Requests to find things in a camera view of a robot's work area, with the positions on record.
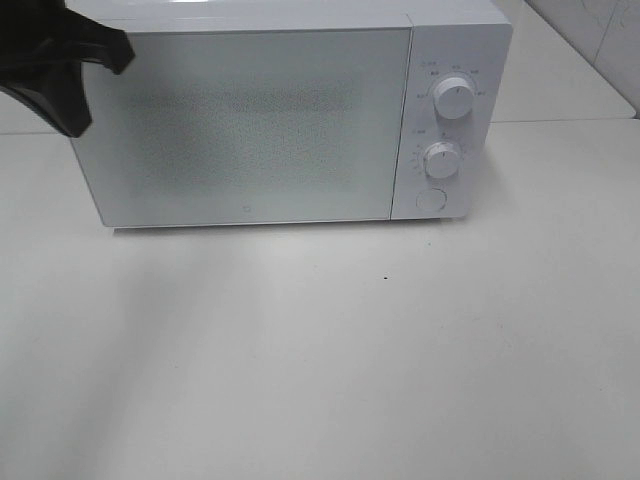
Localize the upper white power knob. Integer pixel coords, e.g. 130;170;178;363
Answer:
432;72;475;120

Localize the white microwave oven body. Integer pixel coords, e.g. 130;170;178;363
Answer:
74;1;512;223

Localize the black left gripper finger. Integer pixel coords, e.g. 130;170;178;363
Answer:
1;55;93;138
1;0;134;85

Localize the round white door button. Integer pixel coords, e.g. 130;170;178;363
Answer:
416;188;447;212

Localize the white microwave door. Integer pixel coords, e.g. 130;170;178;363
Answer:
72;29;410;228

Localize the white timer knob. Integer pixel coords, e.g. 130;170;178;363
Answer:
423;142;463;179

